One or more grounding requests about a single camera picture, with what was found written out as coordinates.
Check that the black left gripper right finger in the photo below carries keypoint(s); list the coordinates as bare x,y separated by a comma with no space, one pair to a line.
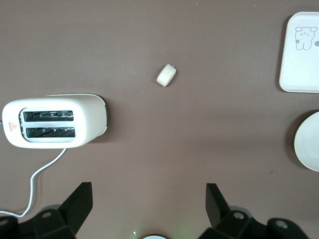
224,219

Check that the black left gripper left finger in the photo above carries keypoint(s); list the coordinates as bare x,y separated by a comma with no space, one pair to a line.
72,211

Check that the round white plate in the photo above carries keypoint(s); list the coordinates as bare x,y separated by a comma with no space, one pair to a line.
307,142

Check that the white steamed bun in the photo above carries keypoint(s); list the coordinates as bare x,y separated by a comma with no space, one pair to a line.
166,76

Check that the cream tray with bear print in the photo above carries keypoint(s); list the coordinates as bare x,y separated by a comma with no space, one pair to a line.
301,72

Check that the white two-slot toaster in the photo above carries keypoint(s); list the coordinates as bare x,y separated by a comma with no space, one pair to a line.
87,119

